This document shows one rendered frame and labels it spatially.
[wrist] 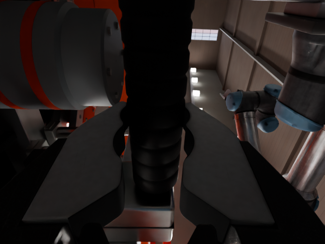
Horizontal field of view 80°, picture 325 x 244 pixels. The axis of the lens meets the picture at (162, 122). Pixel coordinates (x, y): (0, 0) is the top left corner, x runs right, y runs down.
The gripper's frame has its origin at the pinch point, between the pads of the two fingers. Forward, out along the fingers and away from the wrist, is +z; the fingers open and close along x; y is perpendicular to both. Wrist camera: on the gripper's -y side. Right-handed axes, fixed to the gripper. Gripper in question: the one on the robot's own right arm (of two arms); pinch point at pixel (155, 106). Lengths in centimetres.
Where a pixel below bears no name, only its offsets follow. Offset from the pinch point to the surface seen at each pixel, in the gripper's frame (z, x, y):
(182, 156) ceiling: 614, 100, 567
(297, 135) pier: 410, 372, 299
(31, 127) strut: 16.0, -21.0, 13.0
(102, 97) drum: 11.3, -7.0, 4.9
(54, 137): 18.1, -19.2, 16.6
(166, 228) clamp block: -2.6, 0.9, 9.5
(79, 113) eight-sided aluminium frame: 32.9, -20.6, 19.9
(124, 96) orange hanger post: 65, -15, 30
